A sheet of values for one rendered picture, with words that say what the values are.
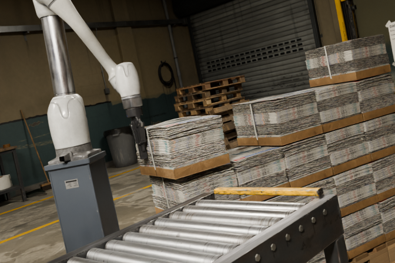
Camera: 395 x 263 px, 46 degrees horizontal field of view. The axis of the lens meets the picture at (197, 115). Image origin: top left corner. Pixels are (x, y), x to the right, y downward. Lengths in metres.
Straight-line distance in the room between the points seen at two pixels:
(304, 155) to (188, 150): 0.69
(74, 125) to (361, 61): 1.59
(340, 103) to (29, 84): 7.13
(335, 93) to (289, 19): 7.31
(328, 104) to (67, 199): 1.39
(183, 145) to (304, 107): 0.74
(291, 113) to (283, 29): 7.58
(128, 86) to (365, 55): 1.37
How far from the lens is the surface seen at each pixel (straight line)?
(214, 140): 2.06
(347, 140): 2.62
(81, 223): 2.07
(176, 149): 1.96
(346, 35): 3.43
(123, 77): 2.10
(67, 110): 2.03
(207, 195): 1.72
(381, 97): 2.83
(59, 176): 2.05
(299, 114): 2.40
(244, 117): 2.51
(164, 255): 1.23
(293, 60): 9.82
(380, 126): 2.81
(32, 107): 8.99
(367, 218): 2.75
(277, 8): 9.99
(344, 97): 2.62
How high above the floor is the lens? 1.19
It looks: 3 degrees down
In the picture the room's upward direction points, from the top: 12 degrees counter-clockwise
